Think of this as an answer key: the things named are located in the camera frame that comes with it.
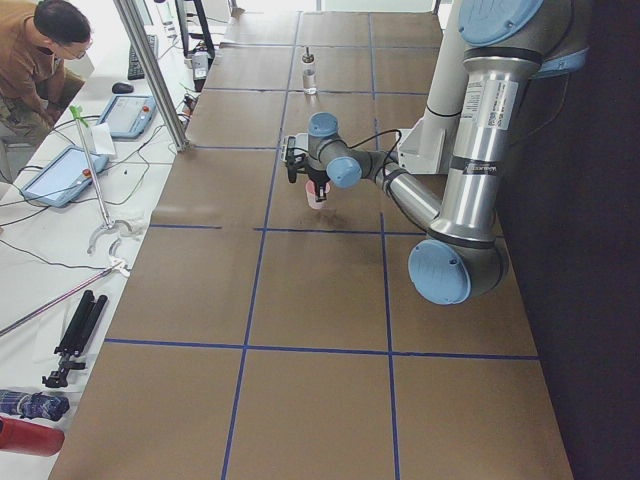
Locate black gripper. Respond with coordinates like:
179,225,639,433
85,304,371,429
306,167,328,201

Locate pink plastic cup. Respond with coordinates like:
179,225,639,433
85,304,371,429
305,180,331,210

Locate glass sauce bottle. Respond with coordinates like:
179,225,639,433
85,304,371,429
301,46,317,95

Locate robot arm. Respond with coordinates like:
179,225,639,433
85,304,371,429
284,1,592,305

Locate silver kitchen scale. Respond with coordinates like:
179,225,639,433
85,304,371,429
281,133,308,166

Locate far blue teach pendant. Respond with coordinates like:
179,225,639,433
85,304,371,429
97,94,156,140

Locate blue teach pendant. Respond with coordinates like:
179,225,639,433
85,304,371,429
97,94,156,140
20,145,91,208

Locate black keyboard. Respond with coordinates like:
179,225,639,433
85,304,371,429
127,34,159,80

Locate white paper sheet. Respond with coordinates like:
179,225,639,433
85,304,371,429
90,123,116,156

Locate black computer mouse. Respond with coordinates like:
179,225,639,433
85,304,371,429
111,81,134,95

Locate pink thin rod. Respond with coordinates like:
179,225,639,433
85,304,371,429
0,258,131,337

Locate near blue teach pendant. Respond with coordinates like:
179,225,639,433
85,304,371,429
20,145,91,208

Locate black folded tripod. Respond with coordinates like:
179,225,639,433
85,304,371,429
42,290,108,388

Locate person in brown shirt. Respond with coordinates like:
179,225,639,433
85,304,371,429
1,0,92,147

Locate red water bottle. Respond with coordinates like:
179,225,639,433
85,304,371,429
1,417,65,457

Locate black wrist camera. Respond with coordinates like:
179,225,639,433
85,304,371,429
284,147,308,184

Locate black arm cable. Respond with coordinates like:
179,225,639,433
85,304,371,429
347,128,404,194

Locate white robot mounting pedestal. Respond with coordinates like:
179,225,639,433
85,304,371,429
398,1,468,175

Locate aluminium frame post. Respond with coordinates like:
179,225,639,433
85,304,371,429
113,0,189,152

